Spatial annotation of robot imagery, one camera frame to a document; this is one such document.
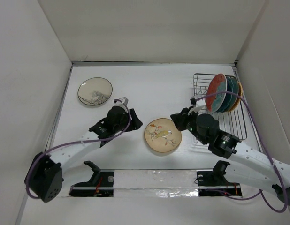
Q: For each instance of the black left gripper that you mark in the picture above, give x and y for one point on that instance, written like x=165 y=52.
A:
x=135 y=123

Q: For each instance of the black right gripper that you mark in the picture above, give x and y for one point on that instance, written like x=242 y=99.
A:
x=179 y=119

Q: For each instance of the beige plate with bird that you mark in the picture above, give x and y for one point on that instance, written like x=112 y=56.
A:
x=162 y=136

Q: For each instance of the red patterned plate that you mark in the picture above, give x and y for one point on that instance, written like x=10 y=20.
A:
x=216 y=92

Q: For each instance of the dark teal scalloped plate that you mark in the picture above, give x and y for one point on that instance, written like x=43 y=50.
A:
x=229 y=99

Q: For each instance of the orange woven wicker plate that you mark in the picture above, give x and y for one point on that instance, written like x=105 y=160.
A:
x=240 y=92

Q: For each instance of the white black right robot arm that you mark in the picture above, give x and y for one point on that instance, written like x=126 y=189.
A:
x=240 y=163

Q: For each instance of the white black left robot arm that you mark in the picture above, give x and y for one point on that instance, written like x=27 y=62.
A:
x=45 y=176

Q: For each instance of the cream plate with tree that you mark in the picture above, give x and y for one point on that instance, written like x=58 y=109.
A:
x=95 y=91

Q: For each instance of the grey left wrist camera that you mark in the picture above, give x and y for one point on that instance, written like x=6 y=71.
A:
x=124 y=101

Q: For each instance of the dark wire dish rack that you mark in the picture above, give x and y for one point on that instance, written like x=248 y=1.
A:
x=232 y=122

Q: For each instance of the metal base rail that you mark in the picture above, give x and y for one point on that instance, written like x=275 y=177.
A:
x=154 y=183

